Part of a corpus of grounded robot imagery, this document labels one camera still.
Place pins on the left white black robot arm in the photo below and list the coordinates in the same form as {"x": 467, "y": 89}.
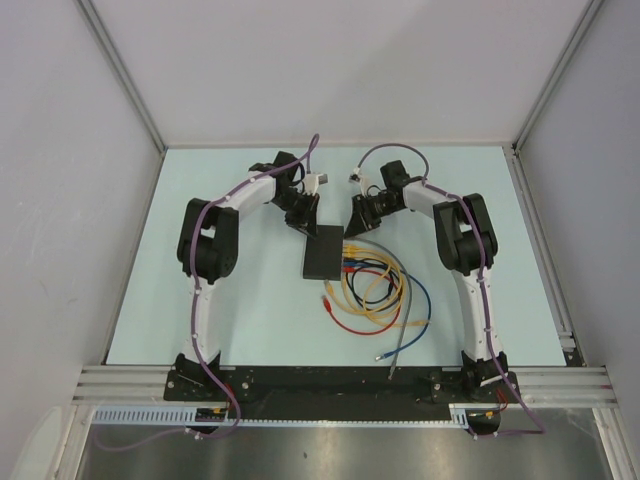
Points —
{"x": 208, "y": 245}

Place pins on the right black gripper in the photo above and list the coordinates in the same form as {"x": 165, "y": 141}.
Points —
{"x": 362, "y": 219}

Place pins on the aluminium frame rail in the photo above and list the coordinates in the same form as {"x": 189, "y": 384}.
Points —
{"x": 539, "y": 387}

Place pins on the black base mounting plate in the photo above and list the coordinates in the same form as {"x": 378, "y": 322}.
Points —
{"x": 343, "y": 394}

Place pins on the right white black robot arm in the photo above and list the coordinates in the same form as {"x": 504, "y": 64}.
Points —
{"x": 467, "y": 246}

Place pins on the black network switch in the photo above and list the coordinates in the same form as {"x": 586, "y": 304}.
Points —
{"x": 323, "y": 254}

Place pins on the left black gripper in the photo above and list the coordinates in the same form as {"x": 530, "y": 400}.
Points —
{"x": 306, "y": 220}

